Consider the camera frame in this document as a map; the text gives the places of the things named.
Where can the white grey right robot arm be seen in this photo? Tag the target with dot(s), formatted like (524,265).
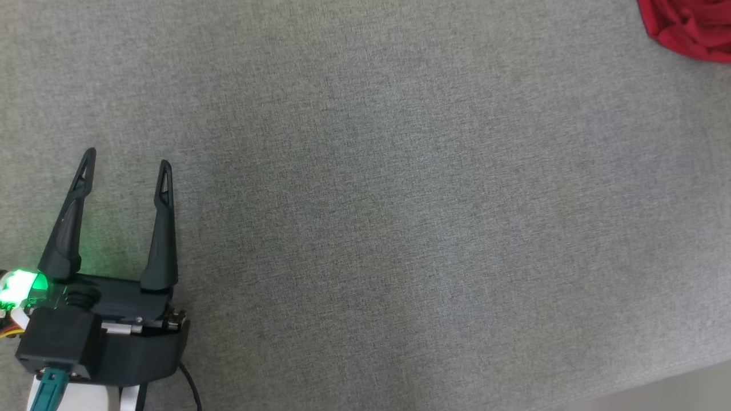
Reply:
(91,401)

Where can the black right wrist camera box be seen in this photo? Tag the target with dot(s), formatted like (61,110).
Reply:
(57,342)

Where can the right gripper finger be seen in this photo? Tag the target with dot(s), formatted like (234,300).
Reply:
(161,240)
(68,228)

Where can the red shorts with white panels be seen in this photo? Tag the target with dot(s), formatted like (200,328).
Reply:
(691,28)

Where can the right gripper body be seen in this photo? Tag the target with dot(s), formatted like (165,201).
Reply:
(143,354)

